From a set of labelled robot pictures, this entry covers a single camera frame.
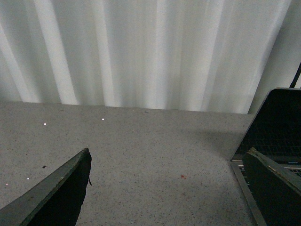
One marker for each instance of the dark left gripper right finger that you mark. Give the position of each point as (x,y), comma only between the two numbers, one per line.
(276,190)

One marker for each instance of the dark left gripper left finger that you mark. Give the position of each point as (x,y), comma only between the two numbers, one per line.
(54,201)

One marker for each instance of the silver laptop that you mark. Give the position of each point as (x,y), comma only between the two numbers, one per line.
(275,132)

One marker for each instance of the white curtain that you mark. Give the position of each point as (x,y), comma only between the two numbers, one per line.
(196,55)

